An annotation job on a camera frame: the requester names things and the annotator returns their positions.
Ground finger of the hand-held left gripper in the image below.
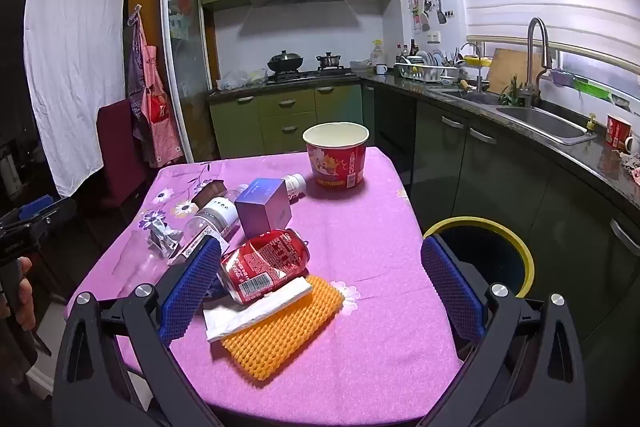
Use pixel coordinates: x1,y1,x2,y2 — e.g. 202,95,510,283
19,195,55,219
42,197,78,230

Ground red paper bucket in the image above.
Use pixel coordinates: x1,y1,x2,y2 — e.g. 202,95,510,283
302,122,371,189

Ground hanging kitchen utensils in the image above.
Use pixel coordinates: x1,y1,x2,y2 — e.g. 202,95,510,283
407,0,456,32

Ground tall steel faucet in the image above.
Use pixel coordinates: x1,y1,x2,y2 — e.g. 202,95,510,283
520,18,553,108

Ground small faucet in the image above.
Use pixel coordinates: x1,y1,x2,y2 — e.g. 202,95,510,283
459,42,485,92

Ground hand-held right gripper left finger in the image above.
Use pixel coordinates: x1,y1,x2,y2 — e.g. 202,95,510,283
52,234,223,427

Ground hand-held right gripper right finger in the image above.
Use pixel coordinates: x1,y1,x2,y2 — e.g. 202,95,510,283
417,234,587,427

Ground green tray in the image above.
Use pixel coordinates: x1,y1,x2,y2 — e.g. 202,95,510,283
575,77,613,100

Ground green plant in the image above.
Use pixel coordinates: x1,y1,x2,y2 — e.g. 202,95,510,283
499,76,526,106

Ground purple box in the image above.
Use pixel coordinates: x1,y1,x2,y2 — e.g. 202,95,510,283
234,178,292,240

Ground dark bottles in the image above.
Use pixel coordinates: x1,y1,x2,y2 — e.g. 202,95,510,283
395,39,421,62

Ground black wok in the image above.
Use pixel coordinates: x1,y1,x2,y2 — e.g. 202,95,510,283
266,50,304,74

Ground wooden cutting board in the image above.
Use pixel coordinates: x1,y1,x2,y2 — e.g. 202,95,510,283
486,48,546,95

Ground white napkin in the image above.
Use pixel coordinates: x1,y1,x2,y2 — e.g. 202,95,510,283
202,276,313,343

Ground orange bumpy pad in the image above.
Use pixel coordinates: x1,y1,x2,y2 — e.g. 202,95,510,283
220,274,346,385

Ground clear plastic bags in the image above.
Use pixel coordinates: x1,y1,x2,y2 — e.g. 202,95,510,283
217,68,268,90

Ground purple tray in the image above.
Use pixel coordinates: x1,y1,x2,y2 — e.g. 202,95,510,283
542,69,578,88

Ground light green drawer cabinet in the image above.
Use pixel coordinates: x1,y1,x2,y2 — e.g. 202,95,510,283
207,83,366,160

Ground steel sink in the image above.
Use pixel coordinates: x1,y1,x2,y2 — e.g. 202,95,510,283
495,104,598,145

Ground clear plastic bottle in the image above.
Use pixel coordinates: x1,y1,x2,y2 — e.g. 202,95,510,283
170,185,251,265

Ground dark green base cabinets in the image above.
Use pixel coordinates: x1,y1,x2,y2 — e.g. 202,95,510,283
362,82,640,427

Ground purple floral tablecloth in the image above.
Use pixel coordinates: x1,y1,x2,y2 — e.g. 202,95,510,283
64,146,463,413

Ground red soda can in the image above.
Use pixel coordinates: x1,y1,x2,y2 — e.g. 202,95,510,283
218,229,311,306

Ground white curtain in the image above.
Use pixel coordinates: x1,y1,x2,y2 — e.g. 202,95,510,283
22,0,132,198

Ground person's left hand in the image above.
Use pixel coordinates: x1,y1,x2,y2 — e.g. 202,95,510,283
13,257,35,334

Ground dish rack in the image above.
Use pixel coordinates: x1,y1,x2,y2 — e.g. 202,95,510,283
394,49,463,84

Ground glass sliding door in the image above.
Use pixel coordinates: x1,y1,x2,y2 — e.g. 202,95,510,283
161,0,221,162

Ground purple plaid apron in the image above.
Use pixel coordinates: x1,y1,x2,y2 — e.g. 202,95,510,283
126,9,151,142

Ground small white bottle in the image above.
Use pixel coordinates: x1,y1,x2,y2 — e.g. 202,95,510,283
281,173,307,204

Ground pink checked apron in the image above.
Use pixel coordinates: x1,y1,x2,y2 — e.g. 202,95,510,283
137,42,183,168

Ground yellow-rimmed trash bin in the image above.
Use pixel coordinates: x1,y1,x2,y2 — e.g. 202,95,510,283
422,217,536,303

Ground gas stove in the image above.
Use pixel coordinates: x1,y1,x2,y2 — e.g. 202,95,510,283
265,66,361,84

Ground pink cloth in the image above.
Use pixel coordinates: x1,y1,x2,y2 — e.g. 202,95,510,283
620,153,640,182

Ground maroon chair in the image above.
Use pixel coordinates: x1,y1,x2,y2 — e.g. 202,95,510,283
96,99,151,208

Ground silver wrapper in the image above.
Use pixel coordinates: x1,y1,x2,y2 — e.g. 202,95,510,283
147,214,186,263

